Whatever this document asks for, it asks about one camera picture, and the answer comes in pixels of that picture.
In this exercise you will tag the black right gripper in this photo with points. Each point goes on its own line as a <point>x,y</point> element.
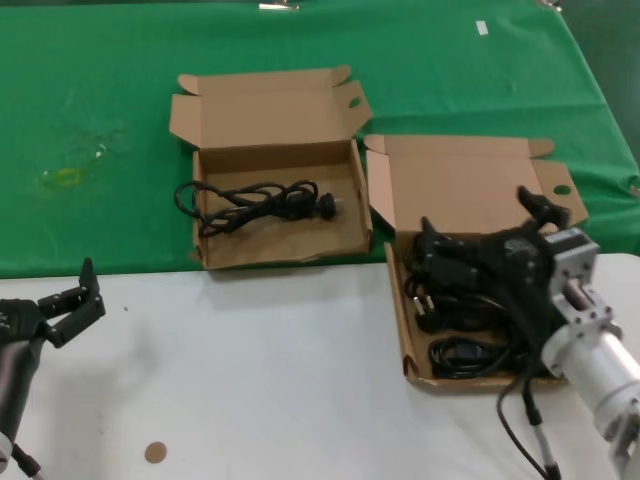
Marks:
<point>517,262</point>

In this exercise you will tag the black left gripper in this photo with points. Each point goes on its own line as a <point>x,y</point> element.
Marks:
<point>17,320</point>

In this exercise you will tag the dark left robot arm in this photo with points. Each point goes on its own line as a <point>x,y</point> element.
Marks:
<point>15,385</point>

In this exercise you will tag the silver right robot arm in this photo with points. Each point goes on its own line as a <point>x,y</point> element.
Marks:
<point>595,350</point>

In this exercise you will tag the open brown cardboard box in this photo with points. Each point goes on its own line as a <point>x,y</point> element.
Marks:
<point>450,175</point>
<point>270,115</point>

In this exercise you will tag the round brown cardboard disc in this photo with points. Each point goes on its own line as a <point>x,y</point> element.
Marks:
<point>155,452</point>

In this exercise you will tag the white tape strip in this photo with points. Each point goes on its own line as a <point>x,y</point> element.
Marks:
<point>481,27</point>

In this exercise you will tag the green tablecloth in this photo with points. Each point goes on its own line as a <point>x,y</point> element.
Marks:
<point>100,75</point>

